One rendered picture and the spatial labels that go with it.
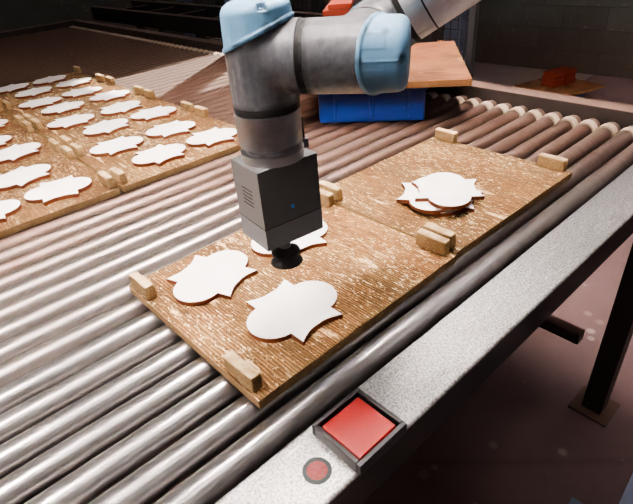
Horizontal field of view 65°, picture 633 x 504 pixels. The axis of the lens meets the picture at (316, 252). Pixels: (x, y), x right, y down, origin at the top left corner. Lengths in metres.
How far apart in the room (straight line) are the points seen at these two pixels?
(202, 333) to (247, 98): 0.34
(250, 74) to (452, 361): 0.43
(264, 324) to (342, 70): 0.36
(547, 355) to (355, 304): 1.43
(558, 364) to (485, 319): 1.32
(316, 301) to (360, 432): 0.22
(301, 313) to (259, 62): 0.35
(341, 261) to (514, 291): 0.27
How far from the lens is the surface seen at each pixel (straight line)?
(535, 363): 2.04
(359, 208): 0.98
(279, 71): 0.53
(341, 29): 0.52
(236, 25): 0.54
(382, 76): 0.52
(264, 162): 0.57
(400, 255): 0.84
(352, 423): 0.60
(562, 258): 0.91
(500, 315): 0.77
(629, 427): 1.95
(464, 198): 0.96
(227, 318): 0.74
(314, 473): 0.58
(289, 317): 0.71
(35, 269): 1.05
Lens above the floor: 1.40
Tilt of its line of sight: 33 degrees down
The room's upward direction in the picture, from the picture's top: 5 degrees counter-clockwise
